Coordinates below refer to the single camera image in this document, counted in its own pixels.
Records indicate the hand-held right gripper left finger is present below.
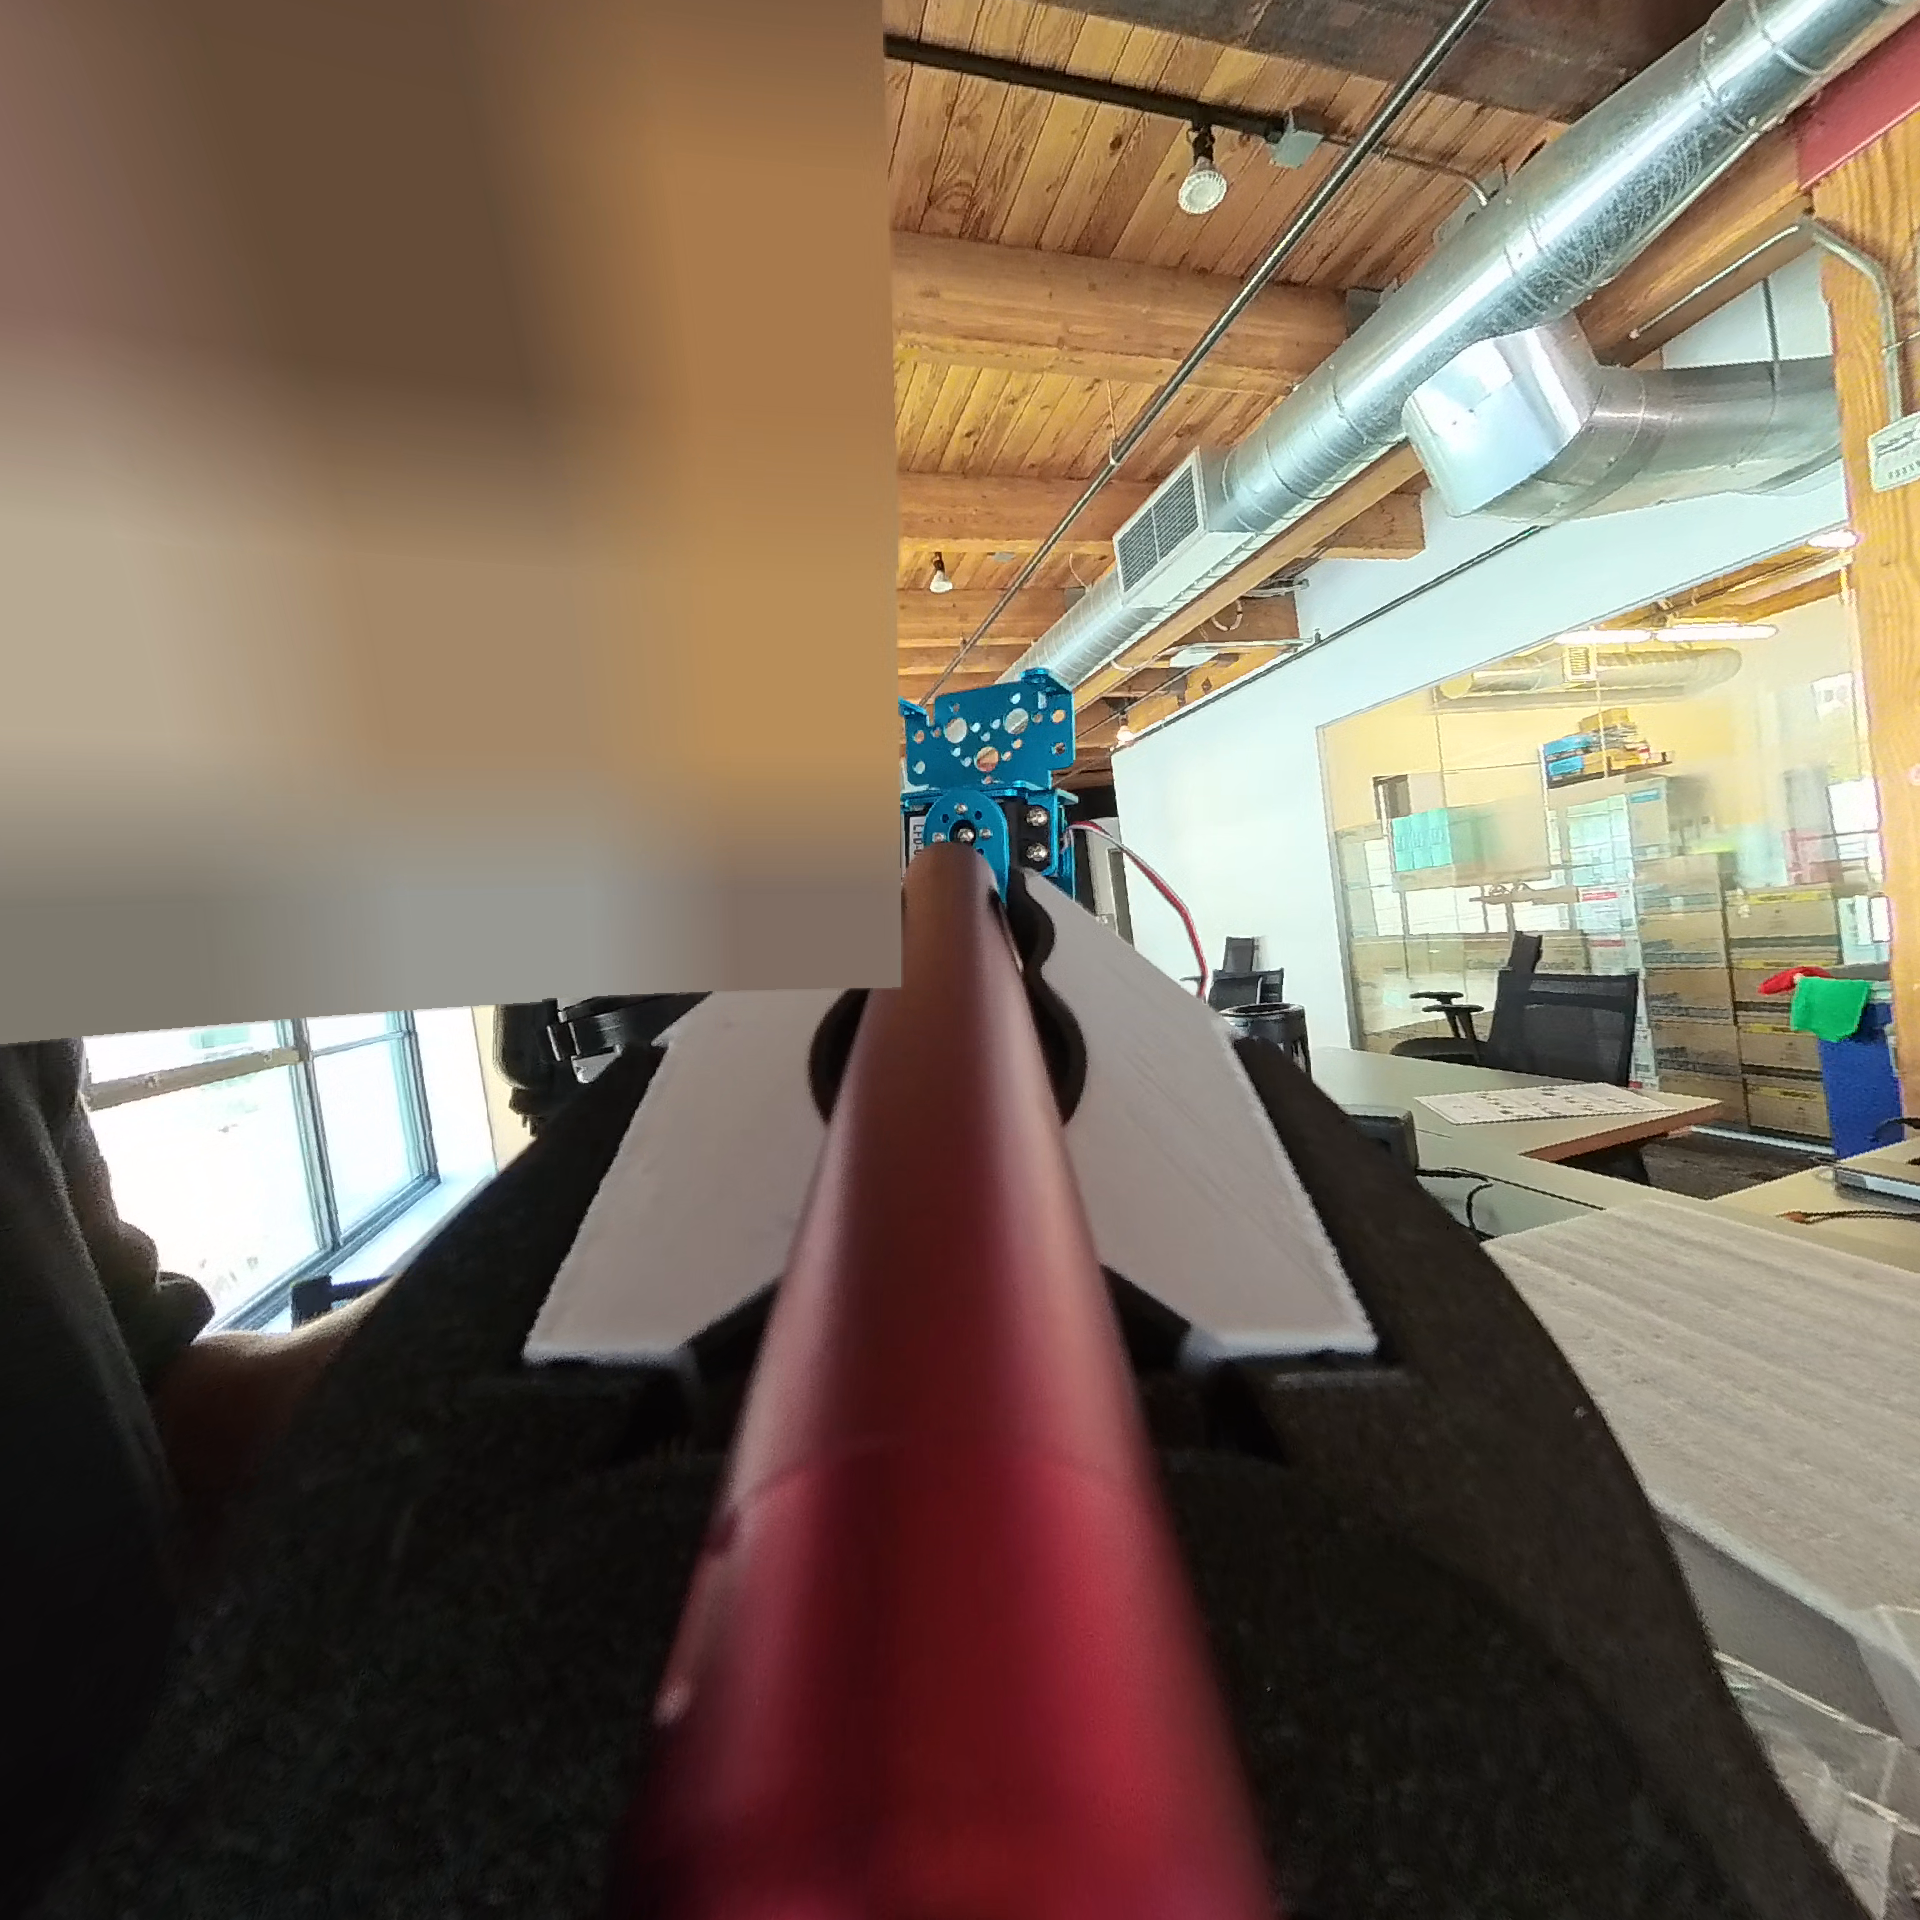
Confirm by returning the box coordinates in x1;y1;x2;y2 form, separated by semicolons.
527;989;871;1373

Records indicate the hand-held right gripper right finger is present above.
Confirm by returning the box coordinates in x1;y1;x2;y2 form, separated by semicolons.
1006;869;1380;1369

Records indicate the red electric screwdriver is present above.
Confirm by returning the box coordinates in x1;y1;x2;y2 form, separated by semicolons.
611;843;1280;1920

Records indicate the blue toy robot arm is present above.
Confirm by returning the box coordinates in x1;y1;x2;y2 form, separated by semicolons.
899;666;1086;913

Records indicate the person's left forearm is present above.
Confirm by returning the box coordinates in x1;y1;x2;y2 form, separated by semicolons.
149;1281;394;1502

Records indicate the light grey desk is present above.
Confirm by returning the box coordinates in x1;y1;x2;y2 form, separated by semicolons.
1303;1042;1731;1248

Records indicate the black slotted cylinder holder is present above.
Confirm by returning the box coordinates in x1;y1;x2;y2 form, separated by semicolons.
1218;999;1316;1078

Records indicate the printed paper sheet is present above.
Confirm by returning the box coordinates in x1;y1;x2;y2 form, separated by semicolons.
1415;1079;1702;1131

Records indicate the glass office partition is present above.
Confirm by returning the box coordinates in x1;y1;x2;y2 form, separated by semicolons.
1315;550;1881;1144

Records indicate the white foam sheet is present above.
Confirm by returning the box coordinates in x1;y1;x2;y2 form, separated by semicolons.
1476;1190;1920;1655

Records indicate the green cloth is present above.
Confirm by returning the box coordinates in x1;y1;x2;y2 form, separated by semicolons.
1758;964;1881;1042

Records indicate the blue plastic bin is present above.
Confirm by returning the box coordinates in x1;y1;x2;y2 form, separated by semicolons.
1814;982;1911;1159

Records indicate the person's dark clothing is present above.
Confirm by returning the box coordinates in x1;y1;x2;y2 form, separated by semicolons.
0;1035;220;1920

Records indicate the thin metal ceiling pipe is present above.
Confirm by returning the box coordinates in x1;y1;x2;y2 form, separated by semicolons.
951;0;1501;620

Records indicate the clear plastic sheet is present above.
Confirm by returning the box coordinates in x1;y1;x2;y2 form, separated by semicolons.
1708;1601;1920;1920

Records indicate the black lighting track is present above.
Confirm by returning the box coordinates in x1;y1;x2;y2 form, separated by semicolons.
886;34;1323;166

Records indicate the red white servo cable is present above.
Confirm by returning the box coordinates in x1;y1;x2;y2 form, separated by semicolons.
1071;821;1213;999

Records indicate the wooden support post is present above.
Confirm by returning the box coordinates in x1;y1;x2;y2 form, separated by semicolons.
1804;143;1920;1121

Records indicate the large silver duct branch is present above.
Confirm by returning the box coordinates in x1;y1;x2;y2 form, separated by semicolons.
1400;320;1850;527

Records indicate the silver spiral ventilation duct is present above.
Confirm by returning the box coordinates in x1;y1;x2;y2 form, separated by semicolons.
1032;0;1920;695

